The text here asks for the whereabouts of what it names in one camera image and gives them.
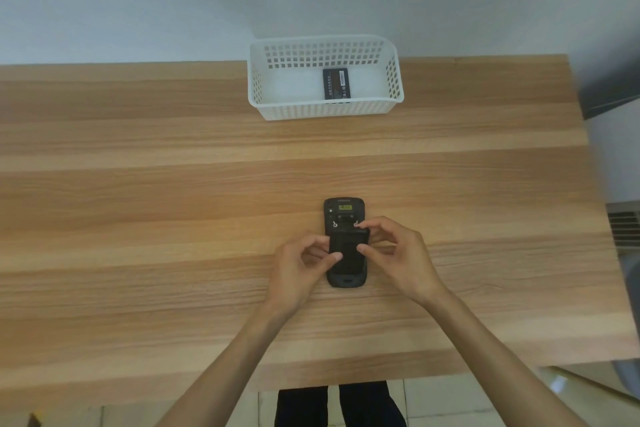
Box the person's right hand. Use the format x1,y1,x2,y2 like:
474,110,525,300
355,216,447,306

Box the person's left hand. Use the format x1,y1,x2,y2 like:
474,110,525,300
267,234,345,315

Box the black battery cover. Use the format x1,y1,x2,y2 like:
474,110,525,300
328,230,369,276

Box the black handheld device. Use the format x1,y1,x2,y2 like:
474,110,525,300
323,197,372,290

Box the person's left forearm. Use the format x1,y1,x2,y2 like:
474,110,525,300
154,298,297,427

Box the person's right forearm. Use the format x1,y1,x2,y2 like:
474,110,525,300
419,287,590,427

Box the person's black trousers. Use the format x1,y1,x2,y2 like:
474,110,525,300
273,381,409,427

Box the white plastic basket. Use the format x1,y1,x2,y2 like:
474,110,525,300
247,34,405,122

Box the black battery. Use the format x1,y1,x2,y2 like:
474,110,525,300
322,68,352,101

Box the white appliance with vent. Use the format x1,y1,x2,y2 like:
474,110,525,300
605,201,640,256

